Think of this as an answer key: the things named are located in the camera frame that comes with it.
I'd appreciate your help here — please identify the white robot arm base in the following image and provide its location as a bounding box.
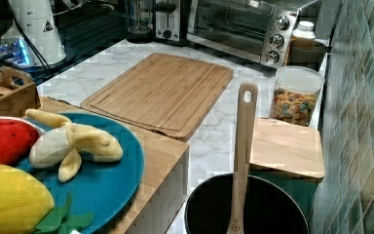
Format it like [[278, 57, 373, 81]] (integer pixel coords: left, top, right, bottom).
[[1, 0, 67, 69]]

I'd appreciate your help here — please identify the bamboo cutting board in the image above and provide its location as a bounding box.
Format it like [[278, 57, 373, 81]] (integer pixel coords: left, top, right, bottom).
[[81, 53, 234, 142]]

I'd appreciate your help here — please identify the wooden spoon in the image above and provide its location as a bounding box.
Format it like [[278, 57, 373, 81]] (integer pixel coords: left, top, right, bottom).
[[226, 83, 257, 234]]

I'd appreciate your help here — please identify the wooden drawer box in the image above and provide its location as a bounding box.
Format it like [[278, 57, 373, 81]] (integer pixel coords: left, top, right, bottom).
[[40, 97, 189, 234]]

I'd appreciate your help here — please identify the black two-slot toaster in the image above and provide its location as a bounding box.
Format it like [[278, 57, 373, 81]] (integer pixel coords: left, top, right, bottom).
[[153, 0, 191, 46]]

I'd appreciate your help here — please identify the teal canister with wooden lid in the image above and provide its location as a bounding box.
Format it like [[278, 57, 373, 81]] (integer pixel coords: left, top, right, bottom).
[[250, 118, 325, 215]]

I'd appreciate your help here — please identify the blue plate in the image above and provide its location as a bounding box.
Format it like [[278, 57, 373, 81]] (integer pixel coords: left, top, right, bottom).
[[16, 112, 144, 234]]

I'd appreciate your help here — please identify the clear cereal jar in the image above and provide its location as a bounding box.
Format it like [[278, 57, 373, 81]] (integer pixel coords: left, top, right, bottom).
[[270, 65, 325, 127]]

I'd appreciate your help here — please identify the stainless steel toaster oven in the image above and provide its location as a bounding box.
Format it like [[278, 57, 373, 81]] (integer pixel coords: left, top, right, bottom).
[[187, 0, 321, 68]]

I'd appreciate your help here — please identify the black utensil holder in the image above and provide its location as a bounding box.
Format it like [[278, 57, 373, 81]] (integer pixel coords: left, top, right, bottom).
[[184, 174, 310, 234]]

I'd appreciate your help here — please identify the plush banana toy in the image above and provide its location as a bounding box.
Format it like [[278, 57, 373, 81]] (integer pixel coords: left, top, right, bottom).
[[25, 109, 123, 182]]

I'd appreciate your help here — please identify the white lidded bottle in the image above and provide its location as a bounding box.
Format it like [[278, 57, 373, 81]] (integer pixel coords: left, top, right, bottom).
[[292, 20, 316, 49]]

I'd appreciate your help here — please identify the small wooden caddy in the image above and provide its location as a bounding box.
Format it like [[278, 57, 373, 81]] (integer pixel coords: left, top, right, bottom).
[[0, 66, 41, 117]]

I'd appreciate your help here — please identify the plush watermelon slice toy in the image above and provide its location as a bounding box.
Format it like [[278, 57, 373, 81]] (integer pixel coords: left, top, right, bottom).
[[0, 117, 46, 165]]

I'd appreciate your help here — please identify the plush yellow pineapple toy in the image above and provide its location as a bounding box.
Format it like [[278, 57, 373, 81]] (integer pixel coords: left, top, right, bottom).
[[0, 165, 94, 234]]

